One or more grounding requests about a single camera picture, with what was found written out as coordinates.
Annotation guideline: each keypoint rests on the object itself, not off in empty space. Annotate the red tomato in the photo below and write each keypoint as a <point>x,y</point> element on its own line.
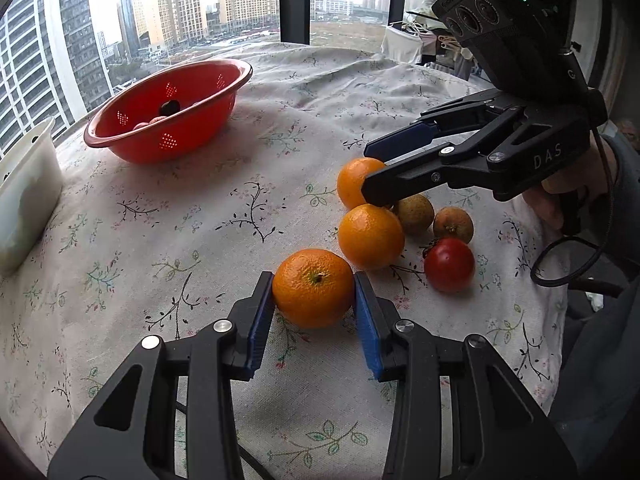
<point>142,124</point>
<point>449,265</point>

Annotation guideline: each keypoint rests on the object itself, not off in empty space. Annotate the brown kiwi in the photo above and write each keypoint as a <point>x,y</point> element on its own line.
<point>414,213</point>
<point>452,224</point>

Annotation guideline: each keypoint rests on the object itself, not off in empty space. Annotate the white plastic bowl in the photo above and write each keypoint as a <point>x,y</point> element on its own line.
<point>25,200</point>

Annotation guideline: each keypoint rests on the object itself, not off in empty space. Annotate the white hanging garment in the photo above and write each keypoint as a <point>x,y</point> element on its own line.
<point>400,42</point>

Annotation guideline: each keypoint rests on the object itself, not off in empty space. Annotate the black window frame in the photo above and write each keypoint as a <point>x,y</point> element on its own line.
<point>292,0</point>

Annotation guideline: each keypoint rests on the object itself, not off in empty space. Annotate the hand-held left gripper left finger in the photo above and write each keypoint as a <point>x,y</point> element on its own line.
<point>262,320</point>

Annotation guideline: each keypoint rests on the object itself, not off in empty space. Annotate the dark glass tower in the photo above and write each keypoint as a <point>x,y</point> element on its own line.
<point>129,25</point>

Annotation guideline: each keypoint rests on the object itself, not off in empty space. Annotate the floral white tablecloth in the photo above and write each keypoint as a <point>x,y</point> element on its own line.
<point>175,220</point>

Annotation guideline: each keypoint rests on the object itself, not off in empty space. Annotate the person's body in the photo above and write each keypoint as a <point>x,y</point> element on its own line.
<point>600,360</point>

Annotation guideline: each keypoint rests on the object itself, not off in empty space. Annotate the person's right hand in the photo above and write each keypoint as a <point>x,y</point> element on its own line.
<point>597,170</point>

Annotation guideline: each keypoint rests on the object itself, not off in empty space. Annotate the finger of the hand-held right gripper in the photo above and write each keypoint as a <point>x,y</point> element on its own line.
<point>400,137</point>
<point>400,180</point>

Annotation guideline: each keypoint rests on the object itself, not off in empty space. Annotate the metal drying rack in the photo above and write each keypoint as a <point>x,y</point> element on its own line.
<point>450,45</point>

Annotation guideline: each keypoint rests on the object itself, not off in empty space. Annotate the orange mandarin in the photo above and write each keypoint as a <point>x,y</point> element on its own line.
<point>312,290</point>
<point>350,182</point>
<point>370,237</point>

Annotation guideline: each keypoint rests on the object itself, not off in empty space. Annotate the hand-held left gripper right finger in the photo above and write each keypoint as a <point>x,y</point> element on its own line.
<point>367,325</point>

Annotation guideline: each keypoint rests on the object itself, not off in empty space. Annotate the dark purple plum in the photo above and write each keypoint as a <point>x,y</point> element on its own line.
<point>169,107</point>

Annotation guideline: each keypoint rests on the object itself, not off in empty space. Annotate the white high-rise building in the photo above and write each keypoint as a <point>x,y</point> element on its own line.
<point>30,75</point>

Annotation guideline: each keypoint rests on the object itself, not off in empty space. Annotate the red plastic colander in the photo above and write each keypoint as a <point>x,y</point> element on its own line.
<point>200,125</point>

